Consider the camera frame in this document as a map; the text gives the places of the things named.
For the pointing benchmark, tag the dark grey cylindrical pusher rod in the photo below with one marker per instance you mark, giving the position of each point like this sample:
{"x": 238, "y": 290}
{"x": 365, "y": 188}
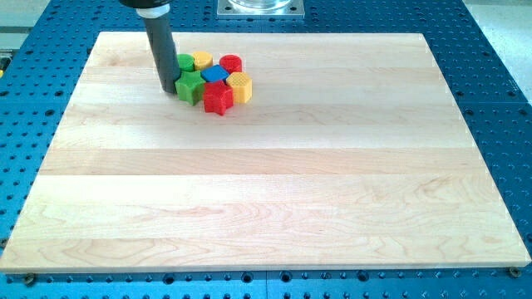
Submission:
{"x": 156, "y": 17}

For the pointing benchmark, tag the green cylinder block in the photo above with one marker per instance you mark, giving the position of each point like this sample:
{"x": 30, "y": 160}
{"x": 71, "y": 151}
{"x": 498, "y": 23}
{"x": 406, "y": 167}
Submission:
{"x": 186, "y": 62}

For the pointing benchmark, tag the yellow cylinder block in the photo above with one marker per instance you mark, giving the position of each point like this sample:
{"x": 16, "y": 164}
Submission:
{"x": 202, "y": 60}

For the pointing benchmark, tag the green star block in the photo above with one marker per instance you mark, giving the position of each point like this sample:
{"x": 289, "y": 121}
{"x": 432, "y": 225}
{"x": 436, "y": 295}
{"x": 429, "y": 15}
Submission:
{"x": 190, "y": 87}

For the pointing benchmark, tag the blue cube block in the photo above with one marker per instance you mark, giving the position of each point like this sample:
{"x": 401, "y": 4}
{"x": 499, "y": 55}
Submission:
{"x": 214, "y": 73}

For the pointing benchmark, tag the red cylinder block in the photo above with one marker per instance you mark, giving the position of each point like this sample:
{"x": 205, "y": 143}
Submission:
{"x": 231, "y": 63}

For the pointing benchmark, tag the red star block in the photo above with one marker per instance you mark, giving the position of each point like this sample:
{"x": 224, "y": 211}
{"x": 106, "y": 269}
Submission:
{"x": 217, "y": 97}

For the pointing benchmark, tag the yellow hexagon block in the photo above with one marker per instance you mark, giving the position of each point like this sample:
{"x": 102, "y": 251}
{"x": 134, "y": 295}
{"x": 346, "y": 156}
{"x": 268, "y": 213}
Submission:
{"x": 242, "y": 86}

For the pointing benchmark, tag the light wooden board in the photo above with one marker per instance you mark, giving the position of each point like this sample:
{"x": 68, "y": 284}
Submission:
{"x": 351, "y": 153}

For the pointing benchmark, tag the left board clamp screw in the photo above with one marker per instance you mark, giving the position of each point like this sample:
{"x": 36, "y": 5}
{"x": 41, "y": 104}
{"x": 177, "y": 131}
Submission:
{"x": 29, "y": 279}

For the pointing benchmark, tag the board clamp screw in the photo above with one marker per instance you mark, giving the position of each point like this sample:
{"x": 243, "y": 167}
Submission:
{"x": 29, "y": 279}
{"x": 514, "y": 272}

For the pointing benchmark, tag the right board clamp screw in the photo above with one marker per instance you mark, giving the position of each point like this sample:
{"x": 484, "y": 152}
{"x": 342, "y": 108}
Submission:
{"x": 514, "y": 272}

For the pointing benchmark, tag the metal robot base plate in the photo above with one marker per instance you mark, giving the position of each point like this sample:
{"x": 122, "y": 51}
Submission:
{"x": 239, "y": 9}

